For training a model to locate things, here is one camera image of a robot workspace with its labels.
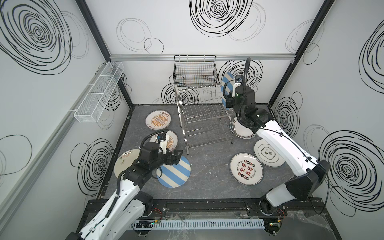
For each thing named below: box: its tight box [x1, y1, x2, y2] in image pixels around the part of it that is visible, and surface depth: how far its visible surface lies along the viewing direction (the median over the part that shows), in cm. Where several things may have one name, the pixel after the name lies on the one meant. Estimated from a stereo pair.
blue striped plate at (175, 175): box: [156, 155, 191, 189], surface depth 86 cm
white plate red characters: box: [230, 152, 264, 186], surface depth 88 cm
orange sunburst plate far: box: [145, 109, 172, 131], surface depth 113 cm
